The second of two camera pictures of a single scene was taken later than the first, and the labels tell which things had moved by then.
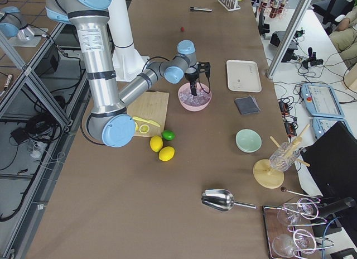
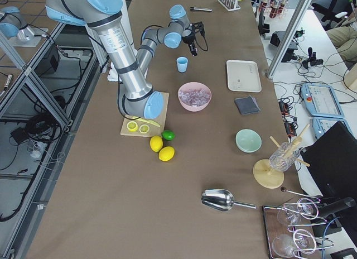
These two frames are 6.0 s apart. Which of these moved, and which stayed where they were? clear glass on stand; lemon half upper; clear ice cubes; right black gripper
Moved: right black gripper
Stayed: lemon half upper; clear ice cubes; clear glass on stand
